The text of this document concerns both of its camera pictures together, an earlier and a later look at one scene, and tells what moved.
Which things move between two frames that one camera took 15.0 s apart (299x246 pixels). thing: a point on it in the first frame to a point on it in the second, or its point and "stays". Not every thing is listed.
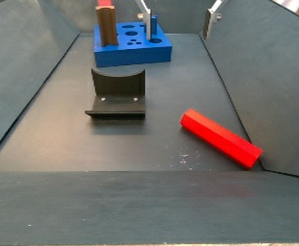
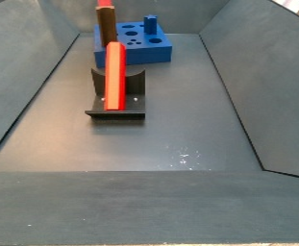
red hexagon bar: [218, 140] to [115, 76]
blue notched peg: [153, 24] stays
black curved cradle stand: [117, 96] stays
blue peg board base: [135, 49] stays
